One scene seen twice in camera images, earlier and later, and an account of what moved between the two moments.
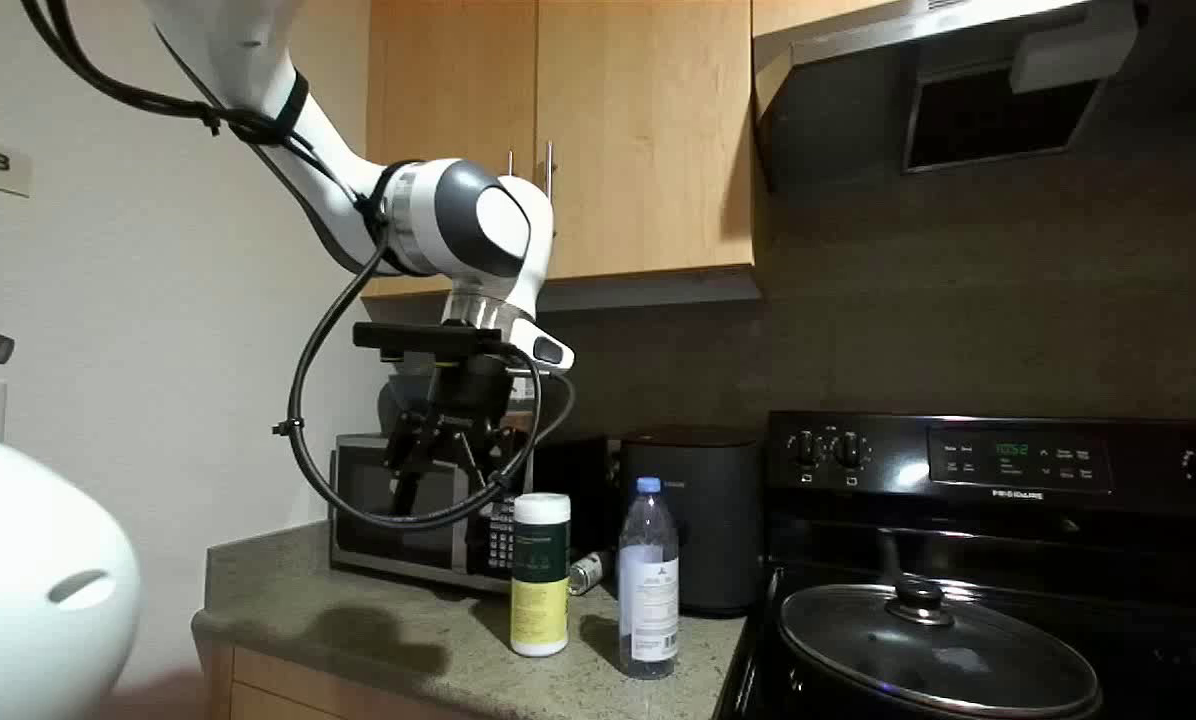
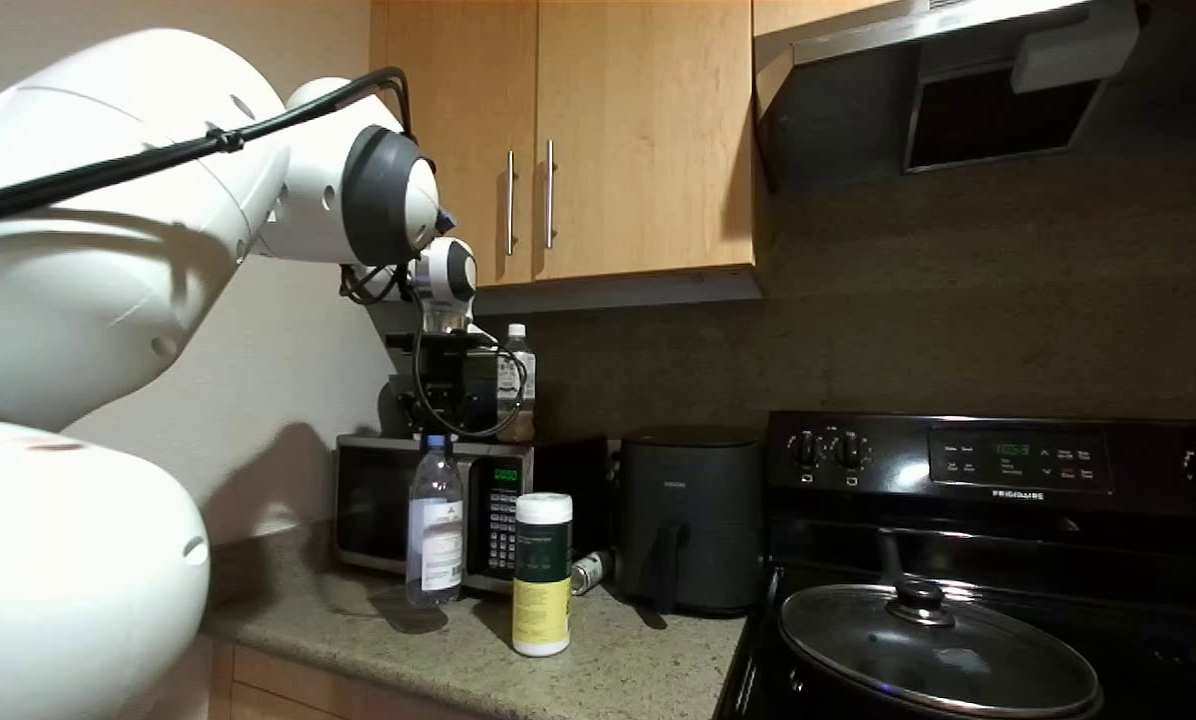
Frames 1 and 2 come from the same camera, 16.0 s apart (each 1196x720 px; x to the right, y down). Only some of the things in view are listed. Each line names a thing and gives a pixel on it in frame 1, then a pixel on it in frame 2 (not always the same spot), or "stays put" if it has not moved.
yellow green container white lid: x=541 y=573 stays put
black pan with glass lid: x=920 y=648 stays put
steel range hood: x=909 y=90 stays put
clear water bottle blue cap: x=648 y=585 to x=438 y=522
